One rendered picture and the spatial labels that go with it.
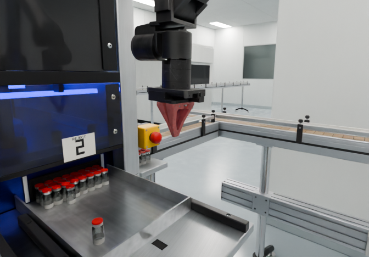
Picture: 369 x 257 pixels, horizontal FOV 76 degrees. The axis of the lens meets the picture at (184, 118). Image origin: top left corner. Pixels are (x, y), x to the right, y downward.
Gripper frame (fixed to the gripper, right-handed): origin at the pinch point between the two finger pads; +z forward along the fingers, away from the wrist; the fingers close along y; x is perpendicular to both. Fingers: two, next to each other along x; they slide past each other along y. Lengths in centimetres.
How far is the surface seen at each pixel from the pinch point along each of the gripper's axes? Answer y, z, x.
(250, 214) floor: 39, 110, -145
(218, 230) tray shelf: -9.5, 20.2, -3.4
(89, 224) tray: 13.0, 20.7, 12.9
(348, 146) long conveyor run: -25, 17, -82
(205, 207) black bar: -4.2, 18.3, -6.3
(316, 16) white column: 7, -48, -143
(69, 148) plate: 25.9, 7.1, 10.2
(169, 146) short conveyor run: 37, 21, -38
